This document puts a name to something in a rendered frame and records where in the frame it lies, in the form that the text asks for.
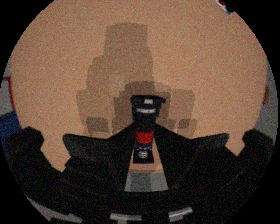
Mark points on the black cylindrical battery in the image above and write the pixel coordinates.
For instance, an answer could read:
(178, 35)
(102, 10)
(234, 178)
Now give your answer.
(145, 119)

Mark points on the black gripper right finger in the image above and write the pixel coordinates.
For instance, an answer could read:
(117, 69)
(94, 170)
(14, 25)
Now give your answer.
(177, 153)

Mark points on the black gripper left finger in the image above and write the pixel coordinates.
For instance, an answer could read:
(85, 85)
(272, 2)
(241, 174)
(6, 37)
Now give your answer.
(114, 151)

